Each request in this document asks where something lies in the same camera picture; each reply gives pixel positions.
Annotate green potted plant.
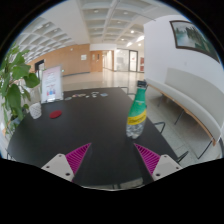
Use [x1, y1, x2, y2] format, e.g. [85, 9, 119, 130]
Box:
[0, 44, 41, 134]

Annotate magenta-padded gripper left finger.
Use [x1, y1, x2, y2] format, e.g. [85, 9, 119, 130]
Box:
[41, 143, 93, 184]

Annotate glass double door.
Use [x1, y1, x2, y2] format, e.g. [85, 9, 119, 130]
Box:
[114, 49, 139, 73]

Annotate clear acrylic sign stand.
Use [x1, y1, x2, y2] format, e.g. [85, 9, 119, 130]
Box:
[40, 65, 64, 104]

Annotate ceiling lights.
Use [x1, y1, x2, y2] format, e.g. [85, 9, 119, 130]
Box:
[89, 8, 146, 48]

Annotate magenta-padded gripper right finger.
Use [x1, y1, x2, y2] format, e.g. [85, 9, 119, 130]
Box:
[132, 143, 183, 186]

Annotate long white bench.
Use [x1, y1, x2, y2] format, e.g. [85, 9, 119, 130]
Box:
[145, 67, 224, 159]

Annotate flat round red coaster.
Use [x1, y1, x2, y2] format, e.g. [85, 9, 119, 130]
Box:
[49, 110, 64, 120]

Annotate white polka dot mug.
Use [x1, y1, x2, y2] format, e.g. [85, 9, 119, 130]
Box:
[29, 102, 43, 120]

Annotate dark framed landscape picture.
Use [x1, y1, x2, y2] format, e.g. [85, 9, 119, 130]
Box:
[169, 19, 221, 64]

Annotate green drink bottle yellow label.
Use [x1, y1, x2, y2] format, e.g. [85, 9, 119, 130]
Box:
[125, 80, 148, 140]

